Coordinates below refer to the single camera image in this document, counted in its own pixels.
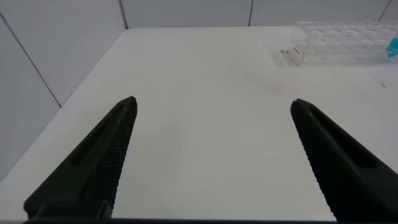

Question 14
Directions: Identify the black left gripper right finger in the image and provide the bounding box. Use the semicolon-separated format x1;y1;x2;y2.
290;98;398;223

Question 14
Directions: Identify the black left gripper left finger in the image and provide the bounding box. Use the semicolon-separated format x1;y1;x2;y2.
23;95;138;219

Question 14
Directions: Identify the clear acrylic test tube rack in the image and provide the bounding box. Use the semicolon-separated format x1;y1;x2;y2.
287;19;398;67

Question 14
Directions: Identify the test tube with blue pigment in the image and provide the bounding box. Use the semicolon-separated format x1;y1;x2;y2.
385;35;398;60

